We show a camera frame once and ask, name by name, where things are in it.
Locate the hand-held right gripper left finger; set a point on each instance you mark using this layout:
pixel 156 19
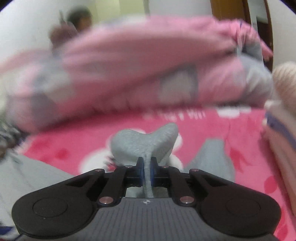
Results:
pixel 141 172

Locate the pink floral duvet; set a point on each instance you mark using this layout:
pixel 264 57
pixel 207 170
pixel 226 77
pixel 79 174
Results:
pixel 138 69

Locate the black white plaid shirt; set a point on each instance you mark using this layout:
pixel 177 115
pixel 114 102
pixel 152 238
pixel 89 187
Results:
pixel 7 136

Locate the pink floral fleece blanket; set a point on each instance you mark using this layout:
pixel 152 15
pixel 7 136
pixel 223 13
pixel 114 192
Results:
pixel 81 143

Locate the folded pale pink garment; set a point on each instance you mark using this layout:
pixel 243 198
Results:
pixel 277 153

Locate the grey sweatshirt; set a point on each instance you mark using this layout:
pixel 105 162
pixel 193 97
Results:
pixel 138 143

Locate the folded white garment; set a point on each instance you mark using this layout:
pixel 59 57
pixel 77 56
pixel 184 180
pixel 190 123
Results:
pixel 277 106

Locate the wooden door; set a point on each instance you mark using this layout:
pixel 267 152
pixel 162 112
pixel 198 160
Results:
pixel 226 8

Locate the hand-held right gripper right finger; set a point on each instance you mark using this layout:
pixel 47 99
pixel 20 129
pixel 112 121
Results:
pixel 153 172

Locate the folded purple garment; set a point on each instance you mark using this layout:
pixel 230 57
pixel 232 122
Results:
pixel 279 126

